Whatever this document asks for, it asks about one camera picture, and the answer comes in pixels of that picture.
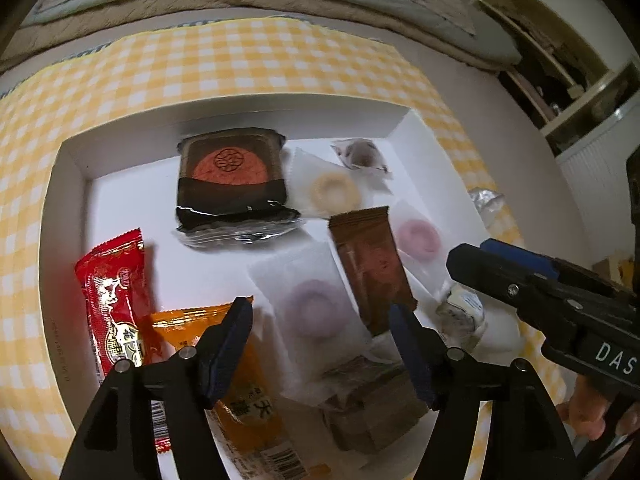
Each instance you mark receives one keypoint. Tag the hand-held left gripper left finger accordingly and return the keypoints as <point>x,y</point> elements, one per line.
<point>227,355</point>

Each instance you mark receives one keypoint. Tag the silver snack packet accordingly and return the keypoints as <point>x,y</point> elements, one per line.
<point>460,310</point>

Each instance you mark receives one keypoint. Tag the person's right hand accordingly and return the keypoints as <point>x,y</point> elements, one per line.
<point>582,405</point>

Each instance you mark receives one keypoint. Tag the brown snack packet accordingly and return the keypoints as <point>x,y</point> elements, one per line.
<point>370,260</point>

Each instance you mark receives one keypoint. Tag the crumpled silver wrapper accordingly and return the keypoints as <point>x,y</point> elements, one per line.
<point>485,200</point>

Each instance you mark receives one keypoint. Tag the white side shelf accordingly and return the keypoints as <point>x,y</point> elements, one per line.
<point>600,90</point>

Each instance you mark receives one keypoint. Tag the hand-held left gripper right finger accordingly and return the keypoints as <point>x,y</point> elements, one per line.
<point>412,355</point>

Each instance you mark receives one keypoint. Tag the white cardboard box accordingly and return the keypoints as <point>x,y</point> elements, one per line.
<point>125,195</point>

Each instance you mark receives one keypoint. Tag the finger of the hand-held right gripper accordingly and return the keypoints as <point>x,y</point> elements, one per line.
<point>525,257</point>
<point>500,275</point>

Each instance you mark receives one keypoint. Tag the yellow checkered mat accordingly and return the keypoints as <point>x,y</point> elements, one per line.
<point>200,55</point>

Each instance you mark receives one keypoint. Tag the red snack packet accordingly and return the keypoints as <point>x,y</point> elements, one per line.
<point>115,290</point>

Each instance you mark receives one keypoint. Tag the dark mooncake packet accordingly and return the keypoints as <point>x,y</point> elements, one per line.
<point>232,170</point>

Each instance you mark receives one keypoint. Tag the clear wafer packet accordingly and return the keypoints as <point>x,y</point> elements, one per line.
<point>370,410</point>

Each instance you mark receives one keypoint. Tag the orange snack packet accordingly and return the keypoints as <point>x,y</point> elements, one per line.
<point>250,400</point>

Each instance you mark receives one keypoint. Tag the small clear candy packet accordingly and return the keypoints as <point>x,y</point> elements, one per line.
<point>360,155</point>

